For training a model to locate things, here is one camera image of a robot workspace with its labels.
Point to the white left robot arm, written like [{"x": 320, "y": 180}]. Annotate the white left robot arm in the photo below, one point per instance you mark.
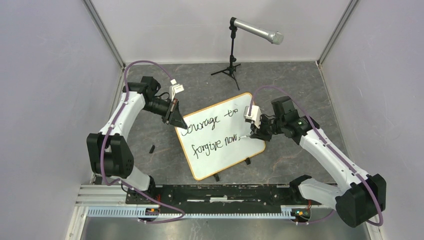
[{"x": 108, "y": 150}]

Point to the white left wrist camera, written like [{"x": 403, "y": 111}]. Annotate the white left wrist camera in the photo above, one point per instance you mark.
[{"x": 175, "y": 88}]

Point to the black marker cap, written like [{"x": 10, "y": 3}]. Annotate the black marker cap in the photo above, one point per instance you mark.
[{"x": 152, "y": 149}]

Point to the silver microphone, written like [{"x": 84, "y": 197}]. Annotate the silver microphone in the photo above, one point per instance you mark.
[{"x": 274, "y": 37}]

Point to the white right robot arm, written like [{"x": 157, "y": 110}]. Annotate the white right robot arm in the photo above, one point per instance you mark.
[{"x": 357, "y": 196}]

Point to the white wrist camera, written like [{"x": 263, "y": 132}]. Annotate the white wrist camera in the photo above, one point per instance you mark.
[
  {"x": 252, "y": 115},
  {"x": 175, "y": 88}
]

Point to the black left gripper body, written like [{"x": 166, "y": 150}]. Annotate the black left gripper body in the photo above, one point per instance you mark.
[{"x": 169, "y": 112}]

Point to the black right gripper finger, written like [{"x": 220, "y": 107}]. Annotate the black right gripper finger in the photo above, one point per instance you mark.
[
  {"x": 255, "y": 132},
  {"x": 265, "y": 137}
]

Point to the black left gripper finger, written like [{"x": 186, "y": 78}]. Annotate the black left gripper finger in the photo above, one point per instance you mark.
[
  {"x": 178, "y": 122},
  {"x": 176, "y": 111}
]

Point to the black microphone tripod stand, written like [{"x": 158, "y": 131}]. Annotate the black microphone tripod stand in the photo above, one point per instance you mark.
[{"x": 232, "y": 68}]

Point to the yellow framed whiteboard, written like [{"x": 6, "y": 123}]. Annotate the yellow framed whiteboard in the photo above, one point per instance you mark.
[{"x": 211, "y": 142}]

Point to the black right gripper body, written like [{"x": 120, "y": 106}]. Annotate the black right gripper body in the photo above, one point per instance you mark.
[{"x": 267, "y": 125}]

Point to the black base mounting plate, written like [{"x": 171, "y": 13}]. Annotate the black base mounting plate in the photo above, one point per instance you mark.
[{"x": 226, "y": 198}]

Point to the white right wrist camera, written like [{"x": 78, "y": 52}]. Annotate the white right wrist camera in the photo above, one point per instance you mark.
[{"x": 252, "y": 115}]

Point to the white slotted cable duct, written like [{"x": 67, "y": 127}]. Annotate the white slotted cable duct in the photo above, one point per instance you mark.
[{"x": 142, "y": 213}]

